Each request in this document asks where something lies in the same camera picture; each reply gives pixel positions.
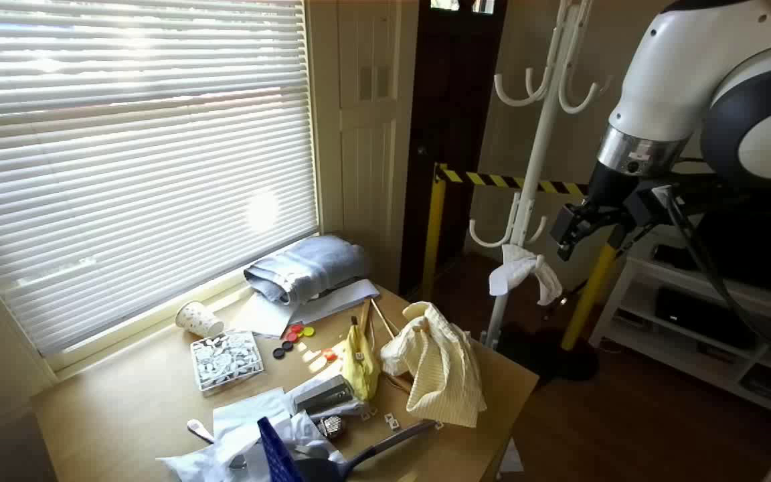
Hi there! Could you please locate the blue game grid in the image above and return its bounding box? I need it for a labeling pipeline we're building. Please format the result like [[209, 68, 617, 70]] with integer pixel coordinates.
[[254, 416, 307, 482]]

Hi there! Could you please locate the white shelf unit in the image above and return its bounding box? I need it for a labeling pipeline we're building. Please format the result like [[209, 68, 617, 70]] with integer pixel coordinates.
[[586, 226, 771, 426]]

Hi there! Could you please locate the white cloth on rack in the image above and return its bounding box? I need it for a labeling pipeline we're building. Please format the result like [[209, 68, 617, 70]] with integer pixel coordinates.
[[487, 242, 568, 309]]

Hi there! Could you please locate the white coat rack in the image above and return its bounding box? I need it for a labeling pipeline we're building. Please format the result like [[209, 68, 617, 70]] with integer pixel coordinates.
[[466, 0, 601, 352]]

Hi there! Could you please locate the slanted yellow barrier post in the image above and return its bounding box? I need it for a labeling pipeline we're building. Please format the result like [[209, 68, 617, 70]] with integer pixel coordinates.
[[560, 240, 624, 353]]

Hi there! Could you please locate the black round post base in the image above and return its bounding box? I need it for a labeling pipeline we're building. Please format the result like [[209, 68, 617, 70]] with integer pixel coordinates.
[[499, 324, 601, 387]]

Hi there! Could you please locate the black media device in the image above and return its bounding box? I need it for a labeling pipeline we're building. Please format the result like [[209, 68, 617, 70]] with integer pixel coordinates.
[[653, 288, 756, 352]]

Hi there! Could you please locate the black brush metal handle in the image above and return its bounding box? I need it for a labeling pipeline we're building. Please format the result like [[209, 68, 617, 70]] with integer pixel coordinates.
[[300, 418, 442, 482]]

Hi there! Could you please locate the large white paper sheet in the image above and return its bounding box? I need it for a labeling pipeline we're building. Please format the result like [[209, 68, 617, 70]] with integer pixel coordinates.
[[226, 276, 382, 340]]

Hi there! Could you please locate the yellow banana toy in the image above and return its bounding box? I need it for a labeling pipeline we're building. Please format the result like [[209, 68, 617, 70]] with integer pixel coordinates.
[[339, 305, 382, 406]]

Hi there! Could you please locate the dark wooden door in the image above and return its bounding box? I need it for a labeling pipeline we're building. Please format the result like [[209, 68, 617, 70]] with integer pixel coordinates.
[[399, 0, 510, 298]]

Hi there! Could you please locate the short yellow barrier post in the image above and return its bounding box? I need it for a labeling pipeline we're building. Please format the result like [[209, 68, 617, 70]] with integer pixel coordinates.
[[420, 165, 451, 303]]

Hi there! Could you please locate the cream panelled door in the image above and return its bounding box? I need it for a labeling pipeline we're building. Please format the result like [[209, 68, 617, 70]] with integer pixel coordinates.
[[307, 0, 422, 289]]

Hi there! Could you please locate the pale yellow towel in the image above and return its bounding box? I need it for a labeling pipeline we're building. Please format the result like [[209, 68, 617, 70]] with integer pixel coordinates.
[[378, 301, 489, 431]]

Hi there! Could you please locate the yellow black caution tape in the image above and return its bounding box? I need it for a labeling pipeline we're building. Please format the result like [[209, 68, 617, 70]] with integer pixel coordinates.
[[434, 161, 590, 202]]

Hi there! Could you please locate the white paper cup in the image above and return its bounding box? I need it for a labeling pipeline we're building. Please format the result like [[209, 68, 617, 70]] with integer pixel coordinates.
[[174, 301, 226, 340]]

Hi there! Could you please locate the white patterned box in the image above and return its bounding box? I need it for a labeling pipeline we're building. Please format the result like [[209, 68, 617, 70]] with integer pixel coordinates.
[[186, 331, 266, 400]]

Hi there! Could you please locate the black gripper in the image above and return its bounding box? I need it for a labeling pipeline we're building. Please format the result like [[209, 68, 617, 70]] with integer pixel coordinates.
[[549, 185, 656, 264]]

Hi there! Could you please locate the folded grey towel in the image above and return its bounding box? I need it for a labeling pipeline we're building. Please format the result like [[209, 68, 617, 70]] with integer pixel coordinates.
[[240, 234, 371, 309]]

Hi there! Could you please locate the large white window blind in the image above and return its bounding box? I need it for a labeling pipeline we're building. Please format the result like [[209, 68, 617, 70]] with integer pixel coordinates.
[[0, 0, 321, 360]]

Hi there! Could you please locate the crumpled white plastic bag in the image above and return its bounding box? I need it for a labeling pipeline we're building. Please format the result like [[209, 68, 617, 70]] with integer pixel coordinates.
[[154, 387, 353, 482]]

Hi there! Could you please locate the black television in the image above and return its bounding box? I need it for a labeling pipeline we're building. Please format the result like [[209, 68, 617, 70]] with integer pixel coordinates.
[[695, 173, 771, 303]]

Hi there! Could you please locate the silver grey box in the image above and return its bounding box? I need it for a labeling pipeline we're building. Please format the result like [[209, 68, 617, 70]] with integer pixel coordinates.
[[286, 373, 369, 423]]

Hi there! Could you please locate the thin wooden stick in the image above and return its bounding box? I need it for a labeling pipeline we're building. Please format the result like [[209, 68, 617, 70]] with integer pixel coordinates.
[[365, 298, 402, 345]]

